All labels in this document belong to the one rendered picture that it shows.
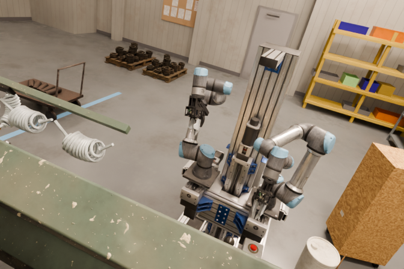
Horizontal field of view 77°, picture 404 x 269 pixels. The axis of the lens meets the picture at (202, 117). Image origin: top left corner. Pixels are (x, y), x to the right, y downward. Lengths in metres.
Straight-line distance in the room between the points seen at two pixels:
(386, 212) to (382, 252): 0.54
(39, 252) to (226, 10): 8.01
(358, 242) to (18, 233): 2.98
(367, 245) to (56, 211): 3.08
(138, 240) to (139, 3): 9.52
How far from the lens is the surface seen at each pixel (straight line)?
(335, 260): 2.88
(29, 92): 0.85
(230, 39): 8.37
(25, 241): 0.83
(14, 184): 0.62
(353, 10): 8.00
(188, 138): 1.85
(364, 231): 3.18
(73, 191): 0.55
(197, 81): 1.37
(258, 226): 1.84
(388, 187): 2.87
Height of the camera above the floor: 2.27
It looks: 26 degrees down
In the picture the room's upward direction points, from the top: 12 degrees clockwise
